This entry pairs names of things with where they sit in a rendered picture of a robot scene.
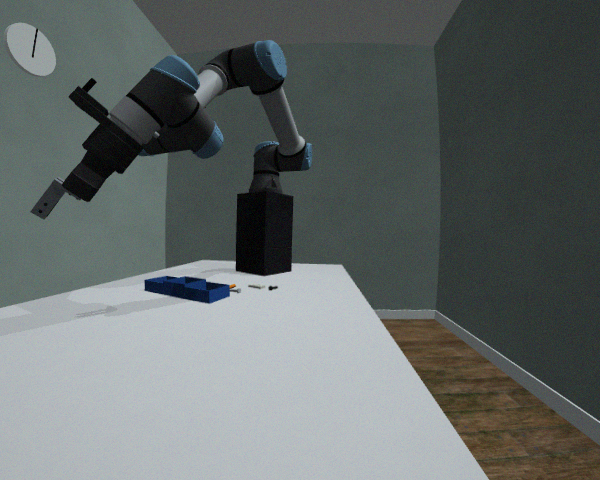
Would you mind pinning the blue rack of bins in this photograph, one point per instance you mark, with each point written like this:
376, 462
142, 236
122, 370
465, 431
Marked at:
186, 288

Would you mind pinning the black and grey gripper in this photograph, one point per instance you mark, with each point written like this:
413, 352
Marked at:
112, 146

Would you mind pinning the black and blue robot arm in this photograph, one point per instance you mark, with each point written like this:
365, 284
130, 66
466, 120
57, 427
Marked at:
167, 93

